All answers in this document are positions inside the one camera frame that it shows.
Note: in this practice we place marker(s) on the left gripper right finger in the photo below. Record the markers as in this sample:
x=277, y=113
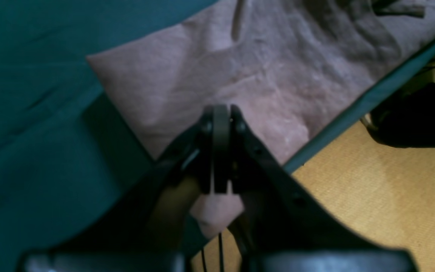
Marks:
x=285, y=229

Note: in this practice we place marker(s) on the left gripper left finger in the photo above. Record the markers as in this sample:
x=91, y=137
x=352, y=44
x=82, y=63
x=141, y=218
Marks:
x=143, y=230

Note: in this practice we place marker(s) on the dusty pink T-shirt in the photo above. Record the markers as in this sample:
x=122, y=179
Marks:
x=292, y=66

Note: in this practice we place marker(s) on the blue table cloth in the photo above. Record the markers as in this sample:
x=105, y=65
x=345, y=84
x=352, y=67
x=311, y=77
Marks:
x=64, y=150

